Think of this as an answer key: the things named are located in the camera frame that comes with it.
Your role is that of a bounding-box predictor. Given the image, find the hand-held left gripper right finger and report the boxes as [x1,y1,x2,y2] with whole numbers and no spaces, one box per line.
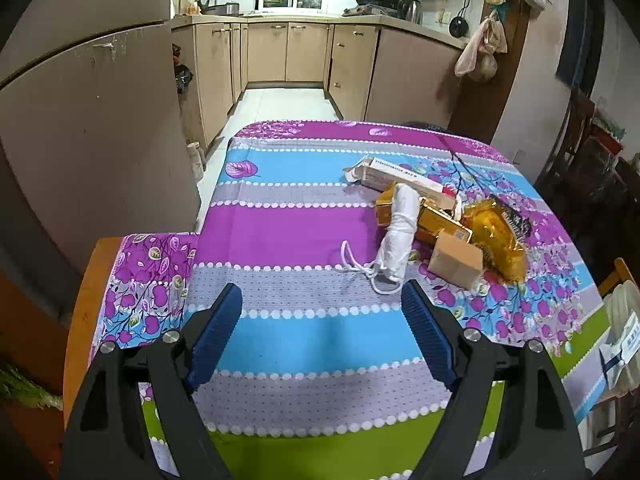
[400,279,586,480]

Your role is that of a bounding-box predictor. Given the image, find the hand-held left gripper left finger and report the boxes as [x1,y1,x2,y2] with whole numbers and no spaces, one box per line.
[59,282,244,480]

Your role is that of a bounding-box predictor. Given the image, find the small brown cardboard box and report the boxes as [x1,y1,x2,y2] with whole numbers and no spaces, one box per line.
[427,230,485,291]

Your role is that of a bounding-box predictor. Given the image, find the yellow cellophane bag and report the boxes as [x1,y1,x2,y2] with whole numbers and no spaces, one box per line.
[460,197,531,283]

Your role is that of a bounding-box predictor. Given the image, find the gold yellow box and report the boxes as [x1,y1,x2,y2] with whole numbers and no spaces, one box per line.
[375,185,473,251]

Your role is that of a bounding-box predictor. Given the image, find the black object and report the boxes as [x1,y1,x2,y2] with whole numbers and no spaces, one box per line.
[492,200,533,241]

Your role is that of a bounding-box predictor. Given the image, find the long white red box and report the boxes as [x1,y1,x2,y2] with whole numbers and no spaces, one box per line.
[359,156,457,211]

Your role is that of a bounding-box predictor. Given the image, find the white blue packet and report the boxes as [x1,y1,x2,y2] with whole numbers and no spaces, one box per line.
[599,310,640,388]

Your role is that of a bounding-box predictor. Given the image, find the colourful floral tablecloth table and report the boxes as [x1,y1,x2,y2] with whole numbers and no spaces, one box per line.
[87,120,616,480]

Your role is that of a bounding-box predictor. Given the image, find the small wooden table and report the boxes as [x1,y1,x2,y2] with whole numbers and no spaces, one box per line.
[62,237,123,411]

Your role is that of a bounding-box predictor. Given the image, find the green vegetable bundle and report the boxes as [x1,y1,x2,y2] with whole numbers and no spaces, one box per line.
[0,367,63,411]

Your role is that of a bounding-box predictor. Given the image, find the yellow wooden stool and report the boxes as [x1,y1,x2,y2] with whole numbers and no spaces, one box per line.
[585,257,640,461]

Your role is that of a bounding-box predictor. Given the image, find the dark wooden chair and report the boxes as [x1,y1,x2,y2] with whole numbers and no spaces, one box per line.
[535,87,596,201]

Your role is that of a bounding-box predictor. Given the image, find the grey refrigerator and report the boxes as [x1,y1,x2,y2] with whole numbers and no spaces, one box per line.
[0,0,203,281]

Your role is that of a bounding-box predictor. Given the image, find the black hanging bag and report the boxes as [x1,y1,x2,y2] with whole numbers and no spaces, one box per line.
[172,45,195,93]

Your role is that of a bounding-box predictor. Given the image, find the hanging plastic bags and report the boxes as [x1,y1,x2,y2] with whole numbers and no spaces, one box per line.
[454,15,508,81]

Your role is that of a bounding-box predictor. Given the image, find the beige kitchen base cabinets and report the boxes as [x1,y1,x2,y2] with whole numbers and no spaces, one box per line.
[170,12,471,146]

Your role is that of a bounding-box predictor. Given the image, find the steel kettle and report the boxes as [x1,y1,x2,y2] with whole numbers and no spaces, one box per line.
[397,0,425,25]

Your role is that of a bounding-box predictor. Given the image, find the gas stove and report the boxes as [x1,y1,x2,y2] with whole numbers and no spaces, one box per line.
[342,4,401,17]

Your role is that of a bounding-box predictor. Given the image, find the dark interior window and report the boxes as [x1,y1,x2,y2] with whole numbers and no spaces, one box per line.
[555,0,606,91]

